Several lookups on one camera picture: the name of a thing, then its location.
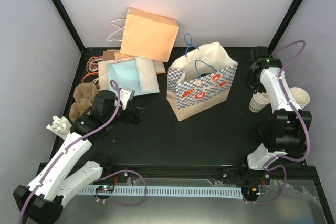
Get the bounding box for blue checkered paper bag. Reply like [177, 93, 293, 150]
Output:
[166, 42, 238, 121]

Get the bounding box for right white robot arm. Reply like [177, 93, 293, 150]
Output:
[238, 46, 312, 184]

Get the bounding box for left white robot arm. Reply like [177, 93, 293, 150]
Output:
[13, 80, 145, 223]

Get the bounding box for short stack paper cups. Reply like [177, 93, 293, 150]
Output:
[249, 92, 270, 113]

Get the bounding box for white paper bag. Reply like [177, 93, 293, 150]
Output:
[135, 57, 160, 95]

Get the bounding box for light blue paper bag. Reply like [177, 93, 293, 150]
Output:
[107, 60, 144, 96]

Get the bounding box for beige kraft paper bag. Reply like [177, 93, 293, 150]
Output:
[98, 57, 135, 90]

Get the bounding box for tall stack paper cups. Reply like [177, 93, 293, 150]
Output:
[289, 87, 310, 109]

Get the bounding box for brown pulp cup carrier stack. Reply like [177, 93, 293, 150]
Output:
[69, 83, 99, 122]

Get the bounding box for brown flat paper bag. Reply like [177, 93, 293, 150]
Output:
[102, 50, 123, 61]

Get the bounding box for orange paper bag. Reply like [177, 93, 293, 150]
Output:
[120, 7, 179, 62]

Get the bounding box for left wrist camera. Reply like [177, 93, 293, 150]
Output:
[120, 88, 135, 110]

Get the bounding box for blue bag handle cord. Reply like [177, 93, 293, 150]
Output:
[194, 59, 218, 79]

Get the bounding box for orange bag handle cord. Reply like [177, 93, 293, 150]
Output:
[82, 72, 99, 82]

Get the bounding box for light blue cable duct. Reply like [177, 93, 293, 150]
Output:
[78, 185, 243, 199]

